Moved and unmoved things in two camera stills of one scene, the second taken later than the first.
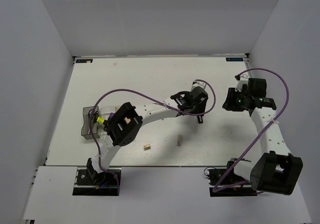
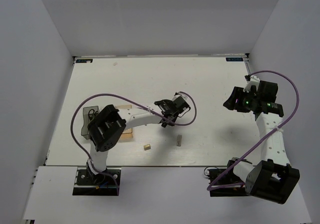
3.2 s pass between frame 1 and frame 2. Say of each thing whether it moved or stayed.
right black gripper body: stayed
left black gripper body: moved
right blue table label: stayed
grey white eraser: stayed
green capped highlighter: moved
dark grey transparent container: stayed
